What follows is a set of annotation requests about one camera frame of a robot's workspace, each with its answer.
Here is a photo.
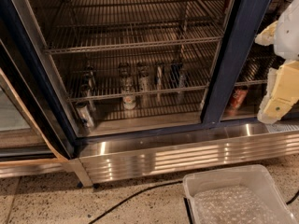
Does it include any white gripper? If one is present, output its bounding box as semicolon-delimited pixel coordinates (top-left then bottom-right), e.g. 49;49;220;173
254;21;299;124

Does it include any slim redbull can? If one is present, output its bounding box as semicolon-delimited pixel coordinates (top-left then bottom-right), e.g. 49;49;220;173
155;63;164;91

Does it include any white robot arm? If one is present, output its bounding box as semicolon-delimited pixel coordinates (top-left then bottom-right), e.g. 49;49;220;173
254;0;299;124

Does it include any dark blue fridge pillar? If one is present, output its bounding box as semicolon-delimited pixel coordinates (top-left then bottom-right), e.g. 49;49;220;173
201;0;271;125

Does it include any red soda can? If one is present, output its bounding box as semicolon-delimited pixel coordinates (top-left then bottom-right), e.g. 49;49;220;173
227;86;249;116

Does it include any dark blue slim can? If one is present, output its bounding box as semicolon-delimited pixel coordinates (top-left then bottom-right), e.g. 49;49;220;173
170;59;186;104

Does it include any silver can front left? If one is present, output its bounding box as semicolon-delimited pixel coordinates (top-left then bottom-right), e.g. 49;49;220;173
76;102;94;128

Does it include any stainless fridge base grille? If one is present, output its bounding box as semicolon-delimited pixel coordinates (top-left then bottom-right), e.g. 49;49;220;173
79;120;299;183

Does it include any open glass fridge door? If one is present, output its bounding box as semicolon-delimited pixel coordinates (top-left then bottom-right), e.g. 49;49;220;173
0;0;76;177

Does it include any glass bottle with label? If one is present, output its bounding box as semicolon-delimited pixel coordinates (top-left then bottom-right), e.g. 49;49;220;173
118;63;136;110

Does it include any clear plastic bin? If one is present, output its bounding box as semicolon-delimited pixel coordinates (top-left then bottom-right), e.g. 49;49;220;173
183;164;298;224

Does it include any bubble wrap sheet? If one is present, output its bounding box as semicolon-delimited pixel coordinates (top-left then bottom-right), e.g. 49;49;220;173
194;185;281;224

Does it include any dark bottle at left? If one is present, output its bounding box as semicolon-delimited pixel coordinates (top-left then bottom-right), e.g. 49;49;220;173
80;65;96;112

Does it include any right compartment wire shelf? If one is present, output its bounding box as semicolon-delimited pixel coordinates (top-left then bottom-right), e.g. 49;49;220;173
235;44;284;86

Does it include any black cable at right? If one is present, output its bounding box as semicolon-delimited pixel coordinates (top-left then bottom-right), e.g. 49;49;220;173
286;189;299;205

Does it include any upper wire shelf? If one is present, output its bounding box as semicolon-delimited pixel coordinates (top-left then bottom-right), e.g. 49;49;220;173
45;0;225;55

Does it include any lower wire shelf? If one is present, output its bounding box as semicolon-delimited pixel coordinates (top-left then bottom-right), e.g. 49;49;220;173
61;44;216;101

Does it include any black floor cable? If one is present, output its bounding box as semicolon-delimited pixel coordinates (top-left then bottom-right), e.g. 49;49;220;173
88;179;184;224

